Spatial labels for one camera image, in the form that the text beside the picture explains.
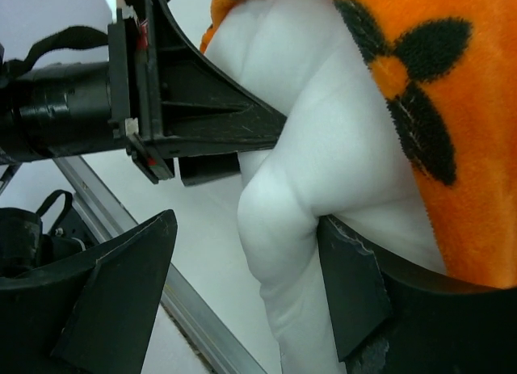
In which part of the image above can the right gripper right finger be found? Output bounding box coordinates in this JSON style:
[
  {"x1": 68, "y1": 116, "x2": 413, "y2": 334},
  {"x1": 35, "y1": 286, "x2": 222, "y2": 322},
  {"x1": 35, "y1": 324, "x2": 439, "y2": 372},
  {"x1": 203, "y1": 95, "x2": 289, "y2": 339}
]
[{"x1": 317, "y1": 216, "x2": 516, "y2": 373}]

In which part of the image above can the orange patterned pillowcase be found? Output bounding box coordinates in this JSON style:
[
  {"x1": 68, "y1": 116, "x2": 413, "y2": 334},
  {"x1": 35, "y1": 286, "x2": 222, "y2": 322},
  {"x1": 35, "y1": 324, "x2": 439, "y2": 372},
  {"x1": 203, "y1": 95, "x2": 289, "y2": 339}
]
[{"x1": 201, "y1": 0, "x2": 516, "y2": 288}]

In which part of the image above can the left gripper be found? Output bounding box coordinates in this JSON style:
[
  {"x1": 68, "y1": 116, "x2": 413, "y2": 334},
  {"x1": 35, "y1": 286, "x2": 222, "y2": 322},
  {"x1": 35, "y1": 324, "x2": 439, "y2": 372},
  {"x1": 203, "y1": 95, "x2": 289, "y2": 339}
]
[{"x1": 1, "y1": 19, "x2": 140, "y2": 164}]

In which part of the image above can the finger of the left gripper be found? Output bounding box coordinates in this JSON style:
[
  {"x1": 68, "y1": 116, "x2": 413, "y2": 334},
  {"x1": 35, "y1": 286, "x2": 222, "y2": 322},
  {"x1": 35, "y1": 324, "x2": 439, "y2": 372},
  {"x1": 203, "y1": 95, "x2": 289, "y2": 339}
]
[
  {"x1": 139, "y1": 0, "x2": 286, "y2": 156},
  {"x1": 128, "y1": 135, "x2": 240, "y2": 187}
]

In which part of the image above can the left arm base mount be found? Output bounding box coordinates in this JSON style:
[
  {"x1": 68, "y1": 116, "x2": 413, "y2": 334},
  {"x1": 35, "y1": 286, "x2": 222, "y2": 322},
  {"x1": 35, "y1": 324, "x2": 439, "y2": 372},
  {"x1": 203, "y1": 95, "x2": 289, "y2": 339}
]
[{"x1": 1, "y1": 190, "x2": 99, "y2": 278}]

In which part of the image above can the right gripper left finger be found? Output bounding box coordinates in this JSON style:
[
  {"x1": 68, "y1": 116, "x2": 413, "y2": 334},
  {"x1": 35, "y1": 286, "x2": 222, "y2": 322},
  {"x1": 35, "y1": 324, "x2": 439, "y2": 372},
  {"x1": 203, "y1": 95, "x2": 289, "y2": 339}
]
[{"x1": 1, "y1": 208, "x2": 178, "y2": 373}]

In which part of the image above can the white pillow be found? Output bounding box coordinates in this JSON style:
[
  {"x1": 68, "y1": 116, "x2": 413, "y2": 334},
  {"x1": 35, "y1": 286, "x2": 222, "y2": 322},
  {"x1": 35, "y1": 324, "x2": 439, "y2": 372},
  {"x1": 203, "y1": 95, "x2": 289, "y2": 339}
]
[{"x1": 206, "y1": 0, "x2": 444, "y2": 373}]

